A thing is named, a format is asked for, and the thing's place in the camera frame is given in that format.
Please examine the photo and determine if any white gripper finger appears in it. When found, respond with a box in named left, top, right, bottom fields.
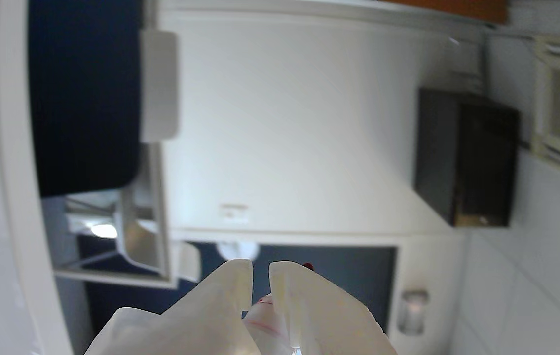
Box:
left=268, top=261, right=399, bottom=355
left=85, top=259, right=261, bottom=355

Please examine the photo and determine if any red whiteboard marker pen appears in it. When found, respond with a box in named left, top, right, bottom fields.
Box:
left=243, top=263, right=315, bottom=355

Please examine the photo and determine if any black box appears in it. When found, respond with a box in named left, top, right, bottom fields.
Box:
left=414, top=88, right=521, bottom=228

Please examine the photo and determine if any dark blue chair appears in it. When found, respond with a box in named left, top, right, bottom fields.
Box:
left=27, top=0, right=143, bottom=199

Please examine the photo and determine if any orange board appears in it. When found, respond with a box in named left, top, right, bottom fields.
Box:
left=378, top=0, right=510, bottom=24

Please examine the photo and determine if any white cylindrical wall fixture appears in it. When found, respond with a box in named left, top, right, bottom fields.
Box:
left=397, top=290, right=429, bottom=337

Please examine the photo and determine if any small white wall plate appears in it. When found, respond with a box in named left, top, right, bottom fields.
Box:
left=220, top=204, right=249, bottom=223

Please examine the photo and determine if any white wall box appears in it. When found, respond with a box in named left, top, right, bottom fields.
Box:
left=140, top=30, right=180, bottom=143

